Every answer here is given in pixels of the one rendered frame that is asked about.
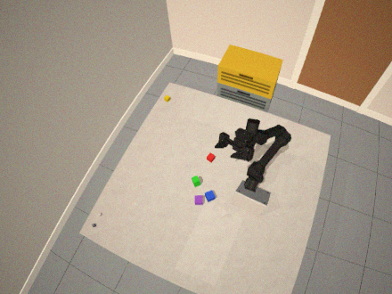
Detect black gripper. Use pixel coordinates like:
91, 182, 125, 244
215, 132, 255, 162

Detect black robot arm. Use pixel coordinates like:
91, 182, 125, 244
235, 118, 291, 192

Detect purple block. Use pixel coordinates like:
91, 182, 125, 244
195, 195, 203, 205

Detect red block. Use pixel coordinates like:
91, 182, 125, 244
207, 153, 215, 162

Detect blue block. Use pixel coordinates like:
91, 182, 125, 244
205, 190, 216, 202

